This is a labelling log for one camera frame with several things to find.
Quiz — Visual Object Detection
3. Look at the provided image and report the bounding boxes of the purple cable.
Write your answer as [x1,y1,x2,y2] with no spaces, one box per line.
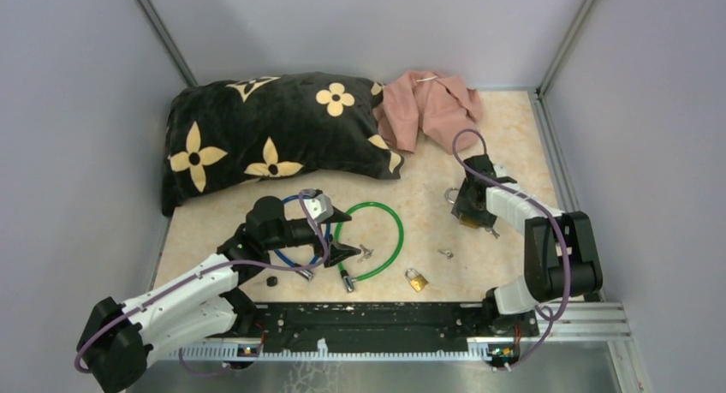
[451,128,572,372]
[74,188,332,378]

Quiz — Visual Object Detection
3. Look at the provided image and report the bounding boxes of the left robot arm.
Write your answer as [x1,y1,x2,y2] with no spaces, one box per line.
[74,190,359,392]

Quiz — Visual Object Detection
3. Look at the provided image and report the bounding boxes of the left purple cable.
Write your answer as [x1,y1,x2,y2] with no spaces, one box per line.
[74,188,332,378]

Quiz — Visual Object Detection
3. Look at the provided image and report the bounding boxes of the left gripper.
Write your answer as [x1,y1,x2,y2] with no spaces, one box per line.
[265,205,360,266]

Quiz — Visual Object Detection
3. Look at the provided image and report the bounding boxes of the blue cable lock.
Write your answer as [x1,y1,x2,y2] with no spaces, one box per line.
[274,195,331,282]

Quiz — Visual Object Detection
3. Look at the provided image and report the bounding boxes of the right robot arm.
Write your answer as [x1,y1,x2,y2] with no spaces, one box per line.
[451,154,604,335]

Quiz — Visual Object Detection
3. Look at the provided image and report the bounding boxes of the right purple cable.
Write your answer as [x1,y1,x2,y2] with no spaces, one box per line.
[451,128,572,372]

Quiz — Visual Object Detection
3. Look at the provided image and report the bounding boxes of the silver keys by padlock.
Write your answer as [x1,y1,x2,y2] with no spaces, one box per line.
[485,226,500,239]

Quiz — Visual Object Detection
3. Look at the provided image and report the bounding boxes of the black floral pillow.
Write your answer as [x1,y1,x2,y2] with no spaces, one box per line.
[161,72,404,217]

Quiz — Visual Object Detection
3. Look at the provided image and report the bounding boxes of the small brass padlock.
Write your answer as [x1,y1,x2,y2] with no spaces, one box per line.
[404,268,429,293]

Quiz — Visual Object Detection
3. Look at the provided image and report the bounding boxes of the green lock keys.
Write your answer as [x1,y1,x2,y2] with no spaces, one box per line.
[357,244,373,264]

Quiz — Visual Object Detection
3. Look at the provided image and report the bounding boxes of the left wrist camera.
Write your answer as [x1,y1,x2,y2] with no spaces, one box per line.
[303,193,335,223]

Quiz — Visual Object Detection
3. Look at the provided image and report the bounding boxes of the pink cloth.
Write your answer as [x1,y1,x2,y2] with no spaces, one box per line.
[373,70,485,153]

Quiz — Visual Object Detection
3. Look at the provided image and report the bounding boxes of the large brass padlock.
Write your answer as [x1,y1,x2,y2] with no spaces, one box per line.
[444,188,484,229]

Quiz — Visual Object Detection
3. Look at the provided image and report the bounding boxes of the small padlock key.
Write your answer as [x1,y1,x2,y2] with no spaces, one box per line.
[438,249,454,259]

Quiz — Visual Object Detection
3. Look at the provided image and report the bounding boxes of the black padlock key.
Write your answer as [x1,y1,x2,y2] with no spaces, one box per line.
[254,276,279,288]

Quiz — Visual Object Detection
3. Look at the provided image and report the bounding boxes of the green cable lock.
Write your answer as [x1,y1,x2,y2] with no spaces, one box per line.
[333,201,406,294]

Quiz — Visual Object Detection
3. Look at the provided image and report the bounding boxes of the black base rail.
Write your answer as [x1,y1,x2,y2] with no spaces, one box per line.
[223,302,540,354]

